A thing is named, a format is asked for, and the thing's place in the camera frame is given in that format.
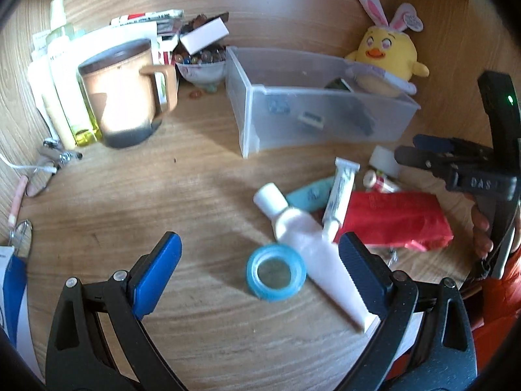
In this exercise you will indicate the red marker pen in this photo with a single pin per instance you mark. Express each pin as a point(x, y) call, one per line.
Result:
point(132, 19)

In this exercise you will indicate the pink pen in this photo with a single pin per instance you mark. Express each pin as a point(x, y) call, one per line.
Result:
point(18, 201)

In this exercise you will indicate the small red and white bottle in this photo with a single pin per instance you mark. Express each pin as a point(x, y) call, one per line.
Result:
point(372, 179)

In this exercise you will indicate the small blue box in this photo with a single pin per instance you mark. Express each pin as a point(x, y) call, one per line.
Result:
point(279, 106)

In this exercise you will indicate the blue and white packet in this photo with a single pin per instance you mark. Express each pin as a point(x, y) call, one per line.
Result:
point(16, 285)

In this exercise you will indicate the blue tape roll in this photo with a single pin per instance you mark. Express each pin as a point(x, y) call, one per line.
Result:
point(253, 273)

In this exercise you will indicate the clear bottle with yellow liquid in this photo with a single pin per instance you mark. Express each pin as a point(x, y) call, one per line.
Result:
point(87, 136)

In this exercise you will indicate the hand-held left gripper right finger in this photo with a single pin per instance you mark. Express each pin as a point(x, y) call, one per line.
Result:
point(360, 277)

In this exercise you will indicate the dark brown packet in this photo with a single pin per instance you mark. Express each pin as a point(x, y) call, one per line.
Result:
point(195, 20)

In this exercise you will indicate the white cosmetic tube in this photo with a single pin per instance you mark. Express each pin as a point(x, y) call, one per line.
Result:
point(53, 106)

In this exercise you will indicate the person's right hand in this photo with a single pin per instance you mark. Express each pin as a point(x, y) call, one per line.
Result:
point(482, 232)

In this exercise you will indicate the small white ointment tube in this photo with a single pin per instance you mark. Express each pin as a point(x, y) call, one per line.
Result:
point(340, 195)

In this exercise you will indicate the pale green tube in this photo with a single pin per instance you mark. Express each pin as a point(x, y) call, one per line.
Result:
point(307, 195)

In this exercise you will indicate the white booklet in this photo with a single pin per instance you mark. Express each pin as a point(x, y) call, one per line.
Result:
point(122, 32)

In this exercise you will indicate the dark green box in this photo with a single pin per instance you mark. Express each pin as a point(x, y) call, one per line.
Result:
point(338, 84)

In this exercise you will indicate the eraser in paper sleeve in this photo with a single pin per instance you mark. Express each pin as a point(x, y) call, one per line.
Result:
point(310, 120)

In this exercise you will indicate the metal carabiner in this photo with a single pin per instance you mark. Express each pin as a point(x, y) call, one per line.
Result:
point(25, 244)

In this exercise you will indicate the clear plastic storage bin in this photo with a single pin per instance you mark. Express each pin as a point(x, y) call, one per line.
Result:
point(285, 130)

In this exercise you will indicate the white squeeze tube with cap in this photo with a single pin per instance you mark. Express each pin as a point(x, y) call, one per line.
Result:
point(325, 277)

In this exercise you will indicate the white cardboard box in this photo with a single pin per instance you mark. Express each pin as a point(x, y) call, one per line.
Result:
point(203, 36)

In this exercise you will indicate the white foam block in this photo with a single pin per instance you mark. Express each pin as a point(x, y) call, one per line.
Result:
point(382, 159)

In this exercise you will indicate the person's right forearm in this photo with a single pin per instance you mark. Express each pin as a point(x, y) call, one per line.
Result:
point(500, 313)

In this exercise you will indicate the white floral bowl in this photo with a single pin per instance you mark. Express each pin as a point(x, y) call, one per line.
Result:
point(201, 74)

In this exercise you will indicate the tan mug with lid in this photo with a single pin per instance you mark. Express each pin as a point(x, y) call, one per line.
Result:
point(122, 97)

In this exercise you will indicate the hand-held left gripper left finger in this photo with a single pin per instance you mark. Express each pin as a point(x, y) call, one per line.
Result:
point(158, 277)

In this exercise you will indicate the bowl of small items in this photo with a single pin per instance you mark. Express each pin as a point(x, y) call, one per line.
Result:
point(195, 58)

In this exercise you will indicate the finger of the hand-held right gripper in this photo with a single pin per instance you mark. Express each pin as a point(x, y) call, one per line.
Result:
point(419, 159)
point(431, 141)

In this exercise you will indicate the red packet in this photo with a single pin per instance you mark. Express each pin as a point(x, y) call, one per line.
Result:
point(399, 220)

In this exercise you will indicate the yellow plush chick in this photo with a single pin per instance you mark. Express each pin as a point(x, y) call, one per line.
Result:
point(390, 49)

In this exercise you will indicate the small metal clip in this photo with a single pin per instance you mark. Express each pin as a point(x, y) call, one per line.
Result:
point(392, 257)

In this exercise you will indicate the red and white box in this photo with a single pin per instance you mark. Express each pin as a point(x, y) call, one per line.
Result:
point(167, 51)

